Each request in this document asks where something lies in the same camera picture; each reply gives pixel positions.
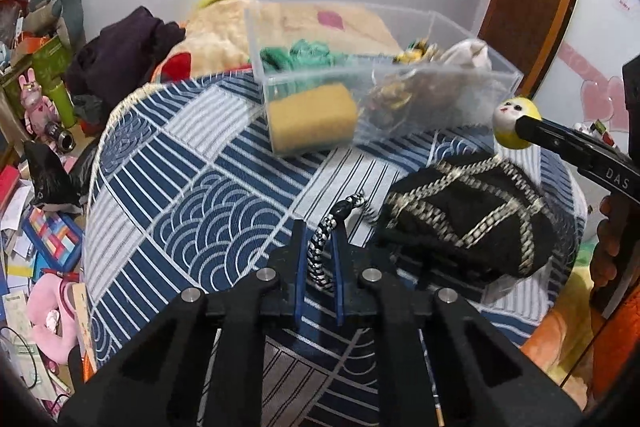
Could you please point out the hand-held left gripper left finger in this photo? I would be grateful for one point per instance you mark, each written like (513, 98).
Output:
(298, 272)

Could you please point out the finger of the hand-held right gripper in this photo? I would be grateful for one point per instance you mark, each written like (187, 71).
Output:
(555, 138)

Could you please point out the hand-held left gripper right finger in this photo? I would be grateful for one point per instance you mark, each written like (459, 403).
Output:
(338, 287)

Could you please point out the yellow ball toy with face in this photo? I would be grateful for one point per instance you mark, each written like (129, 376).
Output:
(510, 123)

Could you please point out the clear plastic box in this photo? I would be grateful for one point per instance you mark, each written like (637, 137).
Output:
(385, 77)

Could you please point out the person's right hand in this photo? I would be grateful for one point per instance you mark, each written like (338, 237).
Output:
(606, 232)

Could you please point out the black cloth with gold pattern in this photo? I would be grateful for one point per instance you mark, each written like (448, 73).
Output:
(470, 217)

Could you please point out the white cloth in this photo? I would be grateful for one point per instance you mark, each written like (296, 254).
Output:
(467, 53)

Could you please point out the blue patterned cloth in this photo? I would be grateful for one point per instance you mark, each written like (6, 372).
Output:
(200, 187)

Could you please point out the yellow sponge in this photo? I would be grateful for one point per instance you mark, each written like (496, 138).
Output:
(312, 119)

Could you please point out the pencil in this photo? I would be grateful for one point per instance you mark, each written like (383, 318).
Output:
(439, 409)

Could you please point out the brown crinkled item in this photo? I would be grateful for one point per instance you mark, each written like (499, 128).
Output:
(400, 99)

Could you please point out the yellow and black toy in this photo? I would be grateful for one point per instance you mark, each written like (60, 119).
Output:
(417, 51)

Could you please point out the orange cloth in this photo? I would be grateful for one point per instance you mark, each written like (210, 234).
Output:
(550, 337)

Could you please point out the green cloth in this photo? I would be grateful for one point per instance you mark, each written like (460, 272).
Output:
(300, 53)

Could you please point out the beige blanket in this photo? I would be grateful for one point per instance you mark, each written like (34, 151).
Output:
(220, 37)

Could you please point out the colourful checked box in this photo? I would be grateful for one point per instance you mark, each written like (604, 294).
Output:
(52, 234)

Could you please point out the pink plush toy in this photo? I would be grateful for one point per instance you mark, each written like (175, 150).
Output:
(45, 312)

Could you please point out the black plush toy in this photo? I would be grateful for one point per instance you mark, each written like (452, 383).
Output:
(47, 179)

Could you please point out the dark purple clothing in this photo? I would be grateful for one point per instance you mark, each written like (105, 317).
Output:
(120, 52)

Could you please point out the green cup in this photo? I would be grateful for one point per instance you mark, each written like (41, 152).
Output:
(62, 104)

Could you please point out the pink rabbit figure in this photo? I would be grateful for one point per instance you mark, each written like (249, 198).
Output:
(34, 99)

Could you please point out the green cardboard box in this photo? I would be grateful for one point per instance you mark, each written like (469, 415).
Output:
(47, 59)

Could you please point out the grey plush toy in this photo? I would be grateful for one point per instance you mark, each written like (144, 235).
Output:
(55, 4)

